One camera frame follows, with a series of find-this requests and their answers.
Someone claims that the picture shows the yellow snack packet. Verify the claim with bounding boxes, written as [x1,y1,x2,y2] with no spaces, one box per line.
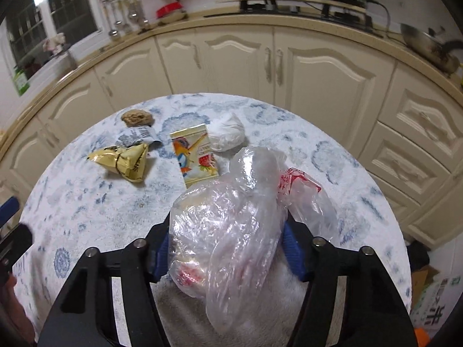
[87,143,150,183]

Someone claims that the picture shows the black gas stove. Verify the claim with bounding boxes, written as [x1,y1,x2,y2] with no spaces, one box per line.
[217,0,384,39]

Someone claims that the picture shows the brown cookie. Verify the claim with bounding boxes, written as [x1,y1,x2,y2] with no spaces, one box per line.
[121,109,155,128]

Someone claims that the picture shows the white crumpled bag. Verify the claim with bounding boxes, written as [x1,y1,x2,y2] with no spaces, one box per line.
[208,113,247,152]

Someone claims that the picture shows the red lidded pot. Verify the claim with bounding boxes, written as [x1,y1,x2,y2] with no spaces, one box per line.
[155,0,189,23]

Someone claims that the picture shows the steel wok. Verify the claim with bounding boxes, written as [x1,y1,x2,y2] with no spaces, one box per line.
[400,23,463,77]

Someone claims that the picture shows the person's left forearm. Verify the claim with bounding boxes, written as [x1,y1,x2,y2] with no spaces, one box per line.
[5,276,37,347]

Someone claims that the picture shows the kitchen window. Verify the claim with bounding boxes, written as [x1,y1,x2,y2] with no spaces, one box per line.
[0,0,102,80]

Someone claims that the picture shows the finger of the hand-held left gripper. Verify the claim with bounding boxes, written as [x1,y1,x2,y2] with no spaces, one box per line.
[0,196,20,227]

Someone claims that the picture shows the grey white snack wrapper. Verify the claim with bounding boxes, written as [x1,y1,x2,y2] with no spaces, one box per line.
[117,127,162,149]

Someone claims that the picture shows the printed cardboard box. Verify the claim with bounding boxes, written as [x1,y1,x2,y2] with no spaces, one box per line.
[410,265,463,330]

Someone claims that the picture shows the cartoon print snack packet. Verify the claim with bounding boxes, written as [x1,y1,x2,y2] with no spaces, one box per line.
[170,123,220,189]

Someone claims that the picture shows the cream base cabinets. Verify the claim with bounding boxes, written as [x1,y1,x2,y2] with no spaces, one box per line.
[0,14,463,250]

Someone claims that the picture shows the beige kitchen countertop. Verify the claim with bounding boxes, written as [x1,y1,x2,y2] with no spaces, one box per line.
[0,5,463,141]

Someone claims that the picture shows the clear plastic bag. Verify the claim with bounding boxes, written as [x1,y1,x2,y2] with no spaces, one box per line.
[168,146,288,335]

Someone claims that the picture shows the green packet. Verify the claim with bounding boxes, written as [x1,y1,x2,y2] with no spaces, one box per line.
[12,66,32,97]

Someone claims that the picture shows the black power cable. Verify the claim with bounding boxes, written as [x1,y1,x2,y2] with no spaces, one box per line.
[365,0,394,34]

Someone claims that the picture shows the orange plastic bag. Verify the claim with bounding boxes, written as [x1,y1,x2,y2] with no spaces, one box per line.
[414,327,433,347]

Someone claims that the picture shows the hanging utensil rack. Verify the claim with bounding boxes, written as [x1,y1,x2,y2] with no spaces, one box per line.
[99,0,151,42]

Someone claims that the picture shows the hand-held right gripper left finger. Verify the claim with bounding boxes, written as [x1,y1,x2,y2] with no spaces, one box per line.
[38,215,172,347]

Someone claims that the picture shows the blue white printed tablecloth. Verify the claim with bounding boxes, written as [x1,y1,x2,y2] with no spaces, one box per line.
[12,93,413,347]

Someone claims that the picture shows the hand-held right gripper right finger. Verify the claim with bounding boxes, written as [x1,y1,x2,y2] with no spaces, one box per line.
[282,211,420,347]

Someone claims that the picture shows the red print plastic bag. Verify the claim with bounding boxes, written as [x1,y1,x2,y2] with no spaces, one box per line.
[277,167,339,246]

